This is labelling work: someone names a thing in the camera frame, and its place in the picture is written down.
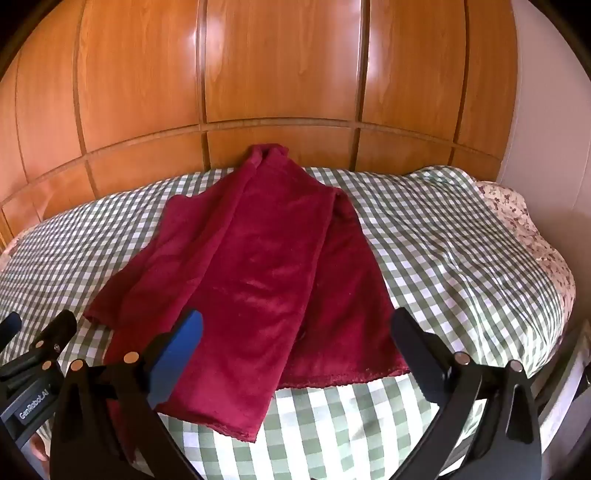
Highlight floral quilt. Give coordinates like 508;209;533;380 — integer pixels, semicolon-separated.
475;180;577;324

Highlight dark red fleece garment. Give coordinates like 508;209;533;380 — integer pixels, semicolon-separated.
83;144;411;445

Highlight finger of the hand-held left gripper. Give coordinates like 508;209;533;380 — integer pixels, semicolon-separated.
28;309;78;372
0;311;23;352

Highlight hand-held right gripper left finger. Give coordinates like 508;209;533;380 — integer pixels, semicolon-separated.
48;308;204;480

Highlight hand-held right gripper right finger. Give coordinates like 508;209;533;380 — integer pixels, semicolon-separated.
390;306;542;480

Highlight green checkered bed sheet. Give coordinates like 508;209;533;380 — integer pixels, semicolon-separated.
0;165;566;480

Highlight wooden wardrobe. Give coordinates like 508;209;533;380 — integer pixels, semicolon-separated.
0;0;517;252

